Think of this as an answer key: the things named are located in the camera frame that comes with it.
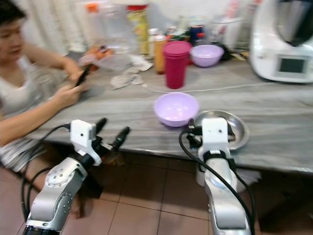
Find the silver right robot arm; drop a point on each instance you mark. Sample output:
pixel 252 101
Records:
pixel 225 200

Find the small jar with silver lid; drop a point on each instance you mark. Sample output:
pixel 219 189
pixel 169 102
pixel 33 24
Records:
pixel 151 41

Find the clear plastic container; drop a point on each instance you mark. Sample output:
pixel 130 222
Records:
pixel 111 63

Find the crumpled white tissue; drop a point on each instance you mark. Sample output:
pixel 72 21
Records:
pixel 129 78

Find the white kitchen appliance with screen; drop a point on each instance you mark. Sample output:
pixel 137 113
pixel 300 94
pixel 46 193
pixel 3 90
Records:
pixel 266 44

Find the person's right forearm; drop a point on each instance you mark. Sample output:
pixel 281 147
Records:
pixel 29 120

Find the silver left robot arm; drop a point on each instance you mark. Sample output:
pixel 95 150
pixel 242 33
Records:
pixel 61 188

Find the black smartphone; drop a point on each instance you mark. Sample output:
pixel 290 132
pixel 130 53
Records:
pixel 84 74

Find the yellow jar with red lid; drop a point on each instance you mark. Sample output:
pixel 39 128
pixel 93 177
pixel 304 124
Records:
pixel 138 29

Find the white curtain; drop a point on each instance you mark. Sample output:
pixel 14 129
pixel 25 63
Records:
pixel 51 22

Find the large purple plastic bowl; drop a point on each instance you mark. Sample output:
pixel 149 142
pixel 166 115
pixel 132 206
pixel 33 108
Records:
pixel 176 108

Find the magenta plastic tumbler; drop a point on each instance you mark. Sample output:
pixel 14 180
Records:
pixel 177 66

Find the woman in grey top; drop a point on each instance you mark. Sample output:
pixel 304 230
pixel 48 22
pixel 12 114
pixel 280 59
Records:
pixel 13 95

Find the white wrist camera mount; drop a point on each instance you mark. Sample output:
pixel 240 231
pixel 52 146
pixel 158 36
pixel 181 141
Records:
pixel 215 137
pixel 82 135

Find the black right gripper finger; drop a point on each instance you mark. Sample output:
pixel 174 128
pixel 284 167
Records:
pixel 190 124

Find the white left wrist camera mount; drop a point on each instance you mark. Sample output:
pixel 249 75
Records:
pixel 82 135

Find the orange food packet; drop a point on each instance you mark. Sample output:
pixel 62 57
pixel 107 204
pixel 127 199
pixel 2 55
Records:
pixel 97 53

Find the person's left forearm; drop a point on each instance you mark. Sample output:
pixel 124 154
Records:
pixel 51 58

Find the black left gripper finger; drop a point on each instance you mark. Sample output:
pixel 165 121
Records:
pixel 121 137
pixel 101 126

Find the person's left hand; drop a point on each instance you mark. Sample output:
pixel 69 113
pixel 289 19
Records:
pixel 76 77

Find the round metal plate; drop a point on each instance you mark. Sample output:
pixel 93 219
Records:
pixel 239 132

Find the clear plastic jug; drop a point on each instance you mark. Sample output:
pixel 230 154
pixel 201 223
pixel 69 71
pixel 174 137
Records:
pixel 115 32

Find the white kettle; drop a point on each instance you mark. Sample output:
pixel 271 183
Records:
pixel 227 30

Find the dark blue can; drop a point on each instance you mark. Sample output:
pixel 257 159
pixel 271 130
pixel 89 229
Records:
pixel 196 34

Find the small purple plastic bowl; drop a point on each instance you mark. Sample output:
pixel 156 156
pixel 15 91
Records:
pixel 207 56

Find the clear bottle with orange cap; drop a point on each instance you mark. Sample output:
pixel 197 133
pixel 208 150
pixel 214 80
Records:
pixel 93 24

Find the person's right hand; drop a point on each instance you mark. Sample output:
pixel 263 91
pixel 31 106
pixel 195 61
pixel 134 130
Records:
pixel 71 96

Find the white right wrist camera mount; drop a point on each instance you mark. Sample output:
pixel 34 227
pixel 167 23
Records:
pixel 215 137

